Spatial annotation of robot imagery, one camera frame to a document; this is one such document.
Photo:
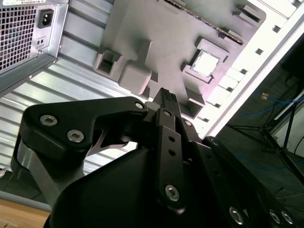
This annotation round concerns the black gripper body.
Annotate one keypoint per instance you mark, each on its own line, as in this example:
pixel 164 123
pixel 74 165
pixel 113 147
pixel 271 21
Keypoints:
pixel 107 190

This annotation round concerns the silver CPU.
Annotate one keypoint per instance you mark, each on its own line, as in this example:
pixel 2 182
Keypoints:
pixel 206 63

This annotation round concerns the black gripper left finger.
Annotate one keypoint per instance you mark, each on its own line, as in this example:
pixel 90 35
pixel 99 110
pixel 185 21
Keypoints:
pixel 59 118

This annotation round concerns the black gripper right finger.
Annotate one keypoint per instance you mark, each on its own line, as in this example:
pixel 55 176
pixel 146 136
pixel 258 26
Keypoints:
pixel 237 180

